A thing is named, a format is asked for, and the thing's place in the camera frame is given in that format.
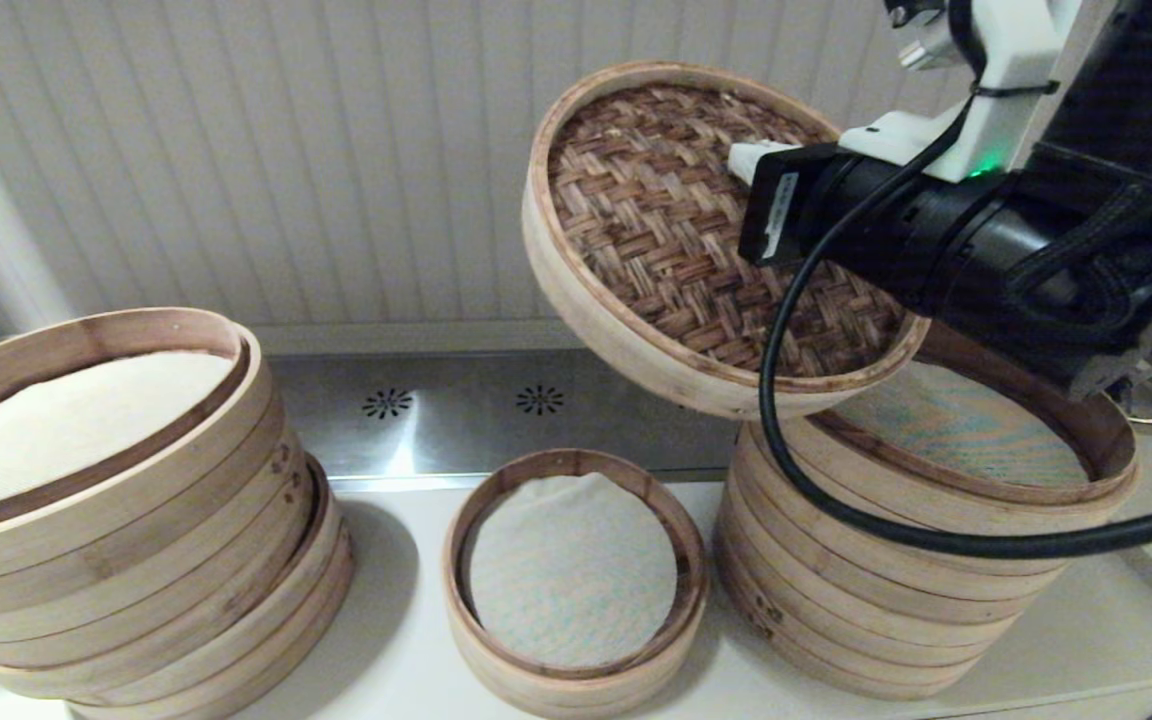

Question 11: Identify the woven bamboo steamer lid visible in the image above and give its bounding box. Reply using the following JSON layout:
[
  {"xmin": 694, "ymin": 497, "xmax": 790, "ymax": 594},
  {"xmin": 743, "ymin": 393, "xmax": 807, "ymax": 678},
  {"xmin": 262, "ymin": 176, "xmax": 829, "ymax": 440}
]
[{"xmin": 521, "ymin": 60, "xmax": 932, "ymax": 421}]

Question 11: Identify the white cloth steamer liner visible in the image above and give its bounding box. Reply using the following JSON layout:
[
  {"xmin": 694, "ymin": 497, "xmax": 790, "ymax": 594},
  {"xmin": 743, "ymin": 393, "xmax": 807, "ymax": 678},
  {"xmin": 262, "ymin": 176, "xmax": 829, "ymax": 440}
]
[
  {"xmin": 826, "ymin": 360, "xmax": 1092, "ymax": 488},
  {"xmin": 461, "ymin": 473, "xmax": 679, "ymax": 669},
  {"xmin": 0, "ymin": 350, "xmax": 240, "ymax": 521}
]

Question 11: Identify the stamped bamboo steamer basket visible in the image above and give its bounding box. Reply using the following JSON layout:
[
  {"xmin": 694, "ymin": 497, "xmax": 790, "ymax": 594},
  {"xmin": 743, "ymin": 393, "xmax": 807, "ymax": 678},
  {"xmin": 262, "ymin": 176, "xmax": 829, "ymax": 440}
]
[{"xmin": 714, "ymin": 520, "xmax": 1037, "ymax": 701}]

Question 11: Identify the wide bamboo steamer basket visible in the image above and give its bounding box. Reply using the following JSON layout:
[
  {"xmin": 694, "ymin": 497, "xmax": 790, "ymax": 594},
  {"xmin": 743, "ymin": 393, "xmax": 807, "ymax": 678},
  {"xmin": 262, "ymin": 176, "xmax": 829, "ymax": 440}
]
[{"xmin": 0, "ymin": 455, "xmax": 345, "ymax": 701}]

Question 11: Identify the steel panel with vent holes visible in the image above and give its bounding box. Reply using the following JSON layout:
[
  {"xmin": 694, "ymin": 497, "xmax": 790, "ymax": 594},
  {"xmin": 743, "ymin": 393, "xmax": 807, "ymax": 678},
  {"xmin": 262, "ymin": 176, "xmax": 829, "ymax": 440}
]
[{"xmin": 266, "ymin": 347, "xmax": 747, "ymax": 481}]

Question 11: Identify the white mounted wrist camera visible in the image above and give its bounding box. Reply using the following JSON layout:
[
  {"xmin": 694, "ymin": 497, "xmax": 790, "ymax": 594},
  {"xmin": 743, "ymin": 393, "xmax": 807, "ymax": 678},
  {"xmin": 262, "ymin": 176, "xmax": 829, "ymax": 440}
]
[{"xmin": 841, "ymin": 0, "xmax": 1082, "ymax": 186}]

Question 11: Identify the black cable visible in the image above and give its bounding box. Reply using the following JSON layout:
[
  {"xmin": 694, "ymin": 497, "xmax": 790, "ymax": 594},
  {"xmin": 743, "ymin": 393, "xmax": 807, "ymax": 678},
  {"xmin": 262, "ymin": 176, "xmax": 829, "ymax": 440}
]
[{"xmin": 758, "ymin": 95, "xmax": 1152, "ymax": 561}]

